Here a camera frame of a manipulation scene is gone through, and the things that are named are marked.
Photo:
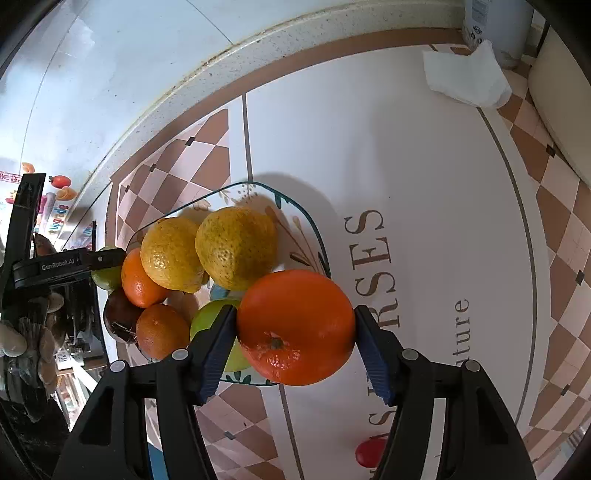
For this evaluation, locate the oval floral plate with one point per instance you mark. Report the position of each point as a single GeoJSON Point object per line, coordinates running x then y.
{"type": "Point", "coordinates": [295, 230]}

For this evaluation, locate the grey spray can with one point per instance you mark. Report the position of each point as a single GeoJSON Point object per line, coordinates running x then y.
{"type": "Point", "coordinates": [489, 27]}

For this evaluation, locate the dull dark orange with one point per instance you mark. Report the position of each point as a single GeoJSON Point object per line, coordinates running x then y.
{"type": "Point", "coordinates": [161, 332]}

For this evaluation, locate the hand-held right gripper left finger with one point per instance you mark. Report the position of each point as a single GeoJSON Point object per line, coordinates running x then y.
{"type": "Point", "coordinates": [217, 355]}

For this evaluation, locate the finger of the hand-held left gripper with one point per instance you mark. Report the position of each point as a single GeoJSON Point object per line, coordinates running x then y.
{"type": "Point", "coordinates": [108, 258]}

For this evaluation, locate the bright orange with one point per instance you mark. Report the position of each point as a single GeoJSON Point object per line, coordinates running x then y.
{"type": "Point", "coordinates": [138, 279]}
{"type": "Point", "coordinates": [295, 323]}

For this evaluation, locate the white crumpled tissue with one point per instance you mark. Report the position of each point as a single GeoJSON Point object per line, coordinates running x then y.
{"type": "Point", "coordinates": [466, 74]}

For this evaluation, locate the checkered printed table mat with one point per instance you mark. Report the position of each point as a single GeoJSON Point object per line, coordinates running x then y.
{"type": "Point", "coordinates": [415, 184]}

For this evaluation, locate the dark brown round fruit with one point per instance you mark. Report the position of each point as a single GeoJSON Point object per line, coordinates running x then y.
{"type": "Point", "coordinates": [117, 318]}

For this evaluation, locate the yellow lemon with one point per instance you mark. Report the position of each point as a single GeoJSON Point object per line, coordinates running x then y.
{"type": "Point", "coordinates": [171, 256]}
{"type": "Point", "coordinates": [235, 249]}

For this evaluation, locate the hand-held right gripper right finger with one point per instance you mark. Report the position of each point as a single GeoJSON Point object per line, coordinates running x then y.
{"type": "Point", "coordinates": [374, 364]}

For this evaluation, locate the cream utensil holder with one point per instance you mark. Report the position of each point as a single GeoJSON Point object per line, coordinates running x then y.
{"type": "Point", "coordinates": [563, 106]}

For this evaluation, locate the colourful wall sticker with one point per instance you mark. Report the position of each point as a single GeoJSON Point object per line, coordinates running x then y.
{"type": "Point", "coordinates": [51, 198]}

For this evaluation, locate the person's left hand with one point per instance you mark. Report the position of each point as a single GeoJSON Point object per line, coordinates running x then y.
{"type": "Point", "coordinates": [46, 346]}

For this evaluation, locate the green apple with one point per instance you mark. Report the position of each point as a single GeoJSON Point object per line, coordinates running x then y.
{"type": "Point", "coordinates": [203, 318]}
{"type": "Point", "coordinates": [104, 279]}

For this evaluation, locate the red cherry tomato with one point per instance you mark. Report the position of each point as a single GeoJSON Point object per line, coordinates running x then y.
{"type": "Point", "coordinates": [369, 452]}

